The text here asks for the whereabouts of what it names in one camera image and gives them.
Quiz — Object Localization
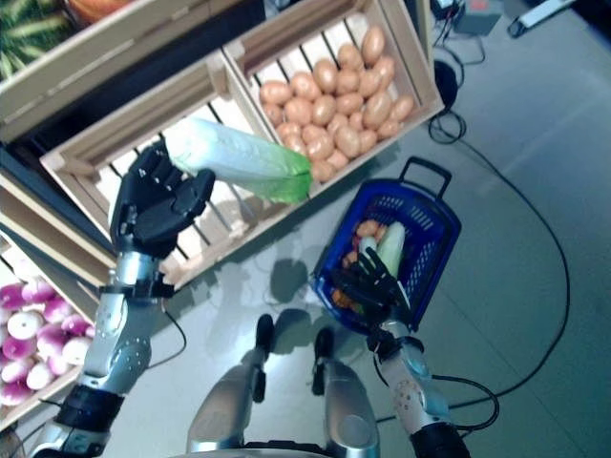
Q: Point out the black floor cable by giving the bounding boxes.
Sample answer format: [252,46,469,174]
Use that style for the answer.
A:
[427,109,572,426]

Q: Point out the large wooden crate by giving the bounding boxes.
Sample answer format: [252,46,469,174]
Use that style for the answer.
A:
[0,0,268,144]

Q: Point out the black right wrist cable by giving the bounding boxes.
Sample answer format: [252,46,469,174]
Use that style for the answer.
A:
[429,374,500,428]

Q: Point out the wooden slatted crate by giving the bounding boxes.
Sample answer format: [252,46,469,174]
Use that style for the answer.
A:
[0,238,120,426]
[221,0,446,185]
[40,50,316,290]

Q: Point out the black round stand base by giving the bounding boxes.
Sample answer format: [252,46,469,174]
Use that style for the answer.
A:
[432,59,459,114]

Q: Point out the blue plastic shopping basket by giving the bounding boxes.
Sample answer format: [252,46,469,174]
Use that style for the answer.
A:
[308,156,463,335]

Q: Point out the grey box with red button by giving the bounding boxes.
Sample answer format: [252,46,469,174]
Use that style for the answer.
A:
[453,0,503,34]

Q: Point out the green striped pumpkin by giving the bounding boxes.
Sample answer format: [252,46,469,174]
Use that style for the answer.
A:
[0,0,73,80]

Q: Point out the wooden display rack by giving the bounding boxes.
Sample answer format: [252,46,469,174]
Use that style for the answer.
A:
[0,0,431,306]

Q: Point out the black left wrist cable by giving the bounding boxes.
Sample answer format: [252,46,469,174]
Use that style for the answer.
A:
[161,309,187,364]

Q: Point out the silver robot left leg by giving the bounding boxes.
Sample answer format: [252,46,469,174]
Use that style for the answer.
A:
[185,314,276,454]

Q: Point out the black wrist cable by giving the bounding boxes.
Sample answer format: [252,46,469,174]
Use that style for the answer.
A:
[161,309,187,364]
[429,374,500,428]

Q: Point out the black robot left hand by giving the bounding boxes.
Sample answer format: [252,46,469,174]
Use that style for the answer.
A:
[108,140,217,261]

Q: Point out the black power adapter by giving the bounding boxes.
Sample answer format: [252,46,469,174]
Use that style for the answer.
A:
[432,0,467,20]

